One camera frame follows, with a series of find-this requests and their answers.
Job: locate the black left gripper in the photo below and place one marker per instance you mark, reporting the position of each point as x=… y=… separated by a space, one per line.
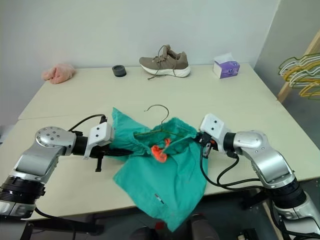
x=100 y=152

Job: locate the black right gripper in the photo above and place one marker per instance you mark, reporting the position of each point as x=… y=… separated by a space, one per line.
x=207 y=140

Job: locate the green scrub shirt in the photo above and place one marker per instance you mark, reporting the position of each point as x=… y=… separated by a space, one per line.
x=162 y=185

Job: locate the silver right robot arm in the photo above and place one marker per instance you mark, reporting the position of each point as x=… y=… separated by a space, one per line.
x=270 y=160

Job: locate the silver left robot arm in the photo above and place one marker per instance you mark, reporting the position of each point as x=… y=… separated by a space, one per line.
x=42 y=152

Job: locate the purple tissue box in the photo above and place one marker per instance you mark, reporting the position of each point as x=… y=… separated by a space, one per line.
x=228 y=70

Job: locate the dark rounded shape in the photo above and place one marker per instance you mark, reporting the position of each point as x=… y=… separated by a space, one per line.
x=203 y=226

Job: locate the small red block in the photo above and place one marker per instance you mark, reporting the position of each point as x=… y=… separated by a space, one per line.
x=159 y=225

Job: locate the black round container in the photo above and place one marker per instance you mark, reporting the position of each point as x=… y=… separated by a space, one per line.
x=119 y=71

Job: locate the brown sneaker with white sole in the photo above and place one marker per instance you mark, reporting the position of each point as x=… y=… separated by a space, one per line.
x=165 y=63

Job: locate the pink plush toy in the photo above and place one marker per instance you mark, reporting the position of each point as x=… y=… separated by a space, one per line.
x=58 y=73

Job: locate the hangers on wooden rack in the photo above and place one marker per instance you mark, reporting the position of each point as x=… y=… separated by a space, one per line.
x=286 y=90

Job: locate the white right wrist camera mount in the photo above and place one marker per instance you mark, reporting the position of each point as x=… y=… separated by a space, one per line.
x=213 y=126

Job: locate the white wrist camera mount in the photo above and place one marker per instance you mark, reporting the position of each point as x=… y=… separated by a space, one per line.
x=100 y=136
x=213 y=126

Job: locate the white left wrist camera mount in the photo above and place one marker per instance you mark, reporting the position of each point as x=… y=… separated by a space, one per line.
x=100 y=136

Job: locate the black table frame foot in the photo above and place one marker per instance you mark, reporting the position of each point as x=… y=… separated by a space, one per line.
x=252 y=198
x=62 y=227

